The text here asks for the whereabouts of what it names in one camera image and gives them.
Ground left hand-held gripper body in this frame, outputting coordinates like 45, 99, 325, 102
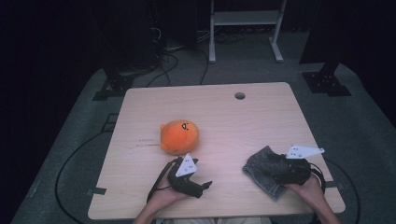
166, 153, 204, 199

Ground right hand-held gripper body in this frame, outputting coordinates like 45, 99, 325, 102
280, 144, 325, 187

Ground grey cloth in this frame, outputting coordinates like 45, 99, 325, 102
242, 145, 289, 202

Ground orange plush toy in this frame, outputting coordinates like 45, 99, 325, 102
159, 119, 201, 156

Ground person's right hand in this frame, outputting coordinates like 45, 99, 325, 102
284, 176, 325, 207

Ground person's left hand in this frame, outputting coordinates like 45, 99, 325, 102
148, 163, 190, 209

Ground black tape strip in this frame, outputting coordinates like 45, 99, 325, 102
86, 187, 107, 197
325, 180, 346, 191

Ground black floor tape outline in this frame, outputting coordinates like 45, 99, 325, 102
100, 113, 120, 133

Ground black stand base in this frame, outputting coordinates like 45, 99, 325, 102
92, 62, 135, 102
302, 61, 353, 98

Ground right hand-held gripper cable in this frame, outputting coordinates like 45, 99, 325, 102
309, 161, 328, 194

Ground hand-held gripper cable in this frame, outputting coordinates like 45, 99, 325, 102
146, 160, 177, 203
309, 161, 328, 194

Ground left hand-held gripper cable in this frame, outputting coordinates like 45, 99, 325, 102
146, 160, 177, 203

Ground black floor cable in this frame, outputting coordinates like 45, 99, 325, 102
323, 158, 362, 224
54, 130, 110, 224

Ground thin black cable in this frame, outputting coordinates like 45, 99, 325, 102
199, 48, 210, 86
145, 51, 180, 89

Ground white metal table frame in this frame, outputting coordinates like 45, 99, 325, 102
208, 0, 288, 64

